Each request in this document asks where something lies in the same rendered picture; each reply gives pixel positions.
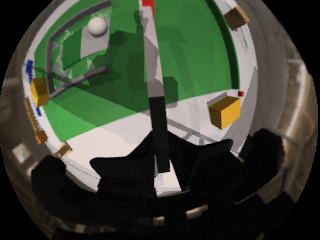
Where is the red putter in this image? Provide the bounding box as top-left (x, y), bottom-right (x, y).
top-left (139, 0), bottom-right (171, 173)

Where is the green putting mat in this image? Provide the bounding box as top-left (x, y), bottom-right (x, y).
top-left (33, 0), bottom-right (232, 143)

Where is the tan cube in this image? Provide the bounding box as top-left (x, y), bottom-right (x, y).
top-left (224, 5), bottom-right (249, 31)

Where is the white ball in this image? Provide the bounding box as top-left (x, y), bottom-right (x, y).
top-left (87, 16), bottom-right (108, 36)

